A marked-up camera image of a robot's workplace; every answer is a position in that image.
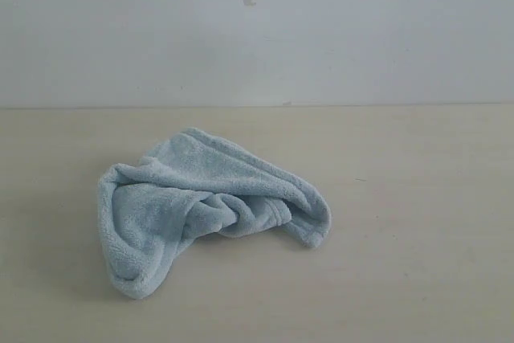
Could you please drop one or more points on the light blue terry towel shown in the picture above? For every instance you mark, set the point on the light blue terry towel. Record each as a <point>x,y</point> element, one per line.
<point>192,185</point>

